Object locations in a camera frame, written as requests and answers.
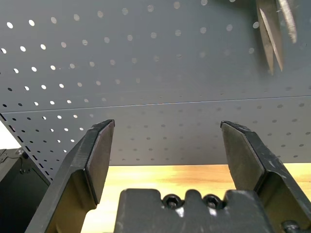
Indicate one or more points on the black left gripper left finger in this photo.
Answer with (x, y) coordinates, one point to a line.
(73, 174)

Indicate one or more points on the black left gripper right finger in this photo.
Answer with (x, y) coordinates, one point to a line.
(262, 170)

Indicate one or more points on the grey metal pegboard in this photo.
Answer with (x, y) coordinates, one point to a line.
(145, 72)

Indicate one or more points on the black equipment case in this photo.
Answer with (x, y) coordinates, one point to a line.
(19, 189)

